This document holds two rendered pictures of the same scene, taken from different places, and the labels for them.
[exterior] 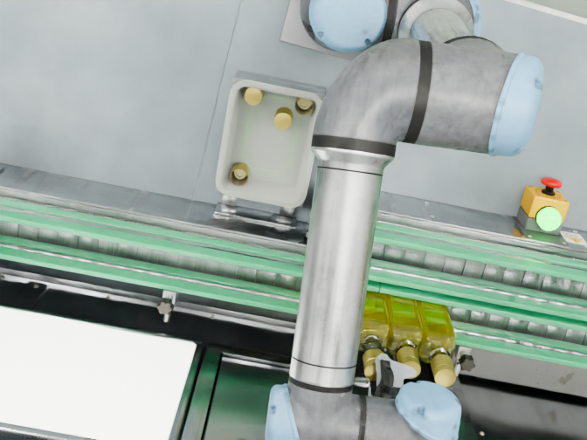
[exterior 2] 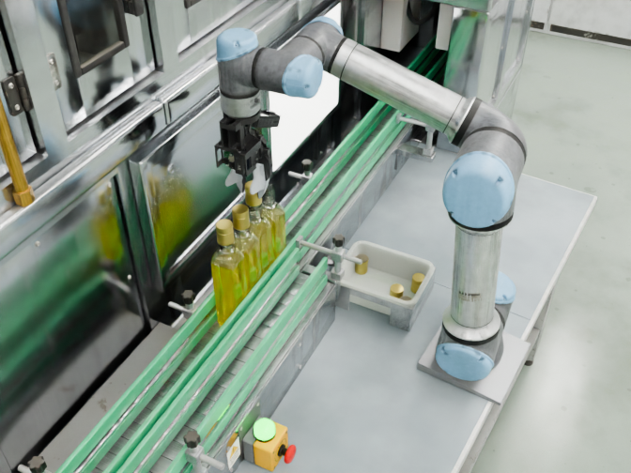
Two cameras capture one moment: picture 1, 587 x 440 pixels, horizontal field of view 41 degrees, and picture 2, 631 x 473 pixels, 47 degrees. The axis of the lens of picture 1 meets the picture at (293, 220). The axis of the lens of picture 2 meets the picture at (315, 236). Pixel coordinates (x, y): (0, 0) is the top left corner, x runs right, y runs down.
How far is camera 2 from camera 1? 1.28 m
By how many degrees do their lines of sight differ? 46
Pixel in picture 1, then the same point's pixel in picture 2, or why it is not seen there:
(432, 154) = (336, 386)
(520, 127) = (475, 161)
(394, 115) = (491, 120)
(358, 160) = (468, 101)
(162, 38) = not seen: hidden behind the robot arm
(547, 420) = (92, 351)
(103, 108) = (420, 222)
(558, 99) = not seen: outside the picture
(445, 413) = (312, 67)
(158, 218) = (351, 203)
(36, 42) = not seen: hidden behind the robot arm
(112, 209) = (365, 186)
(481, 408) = (130, 310)
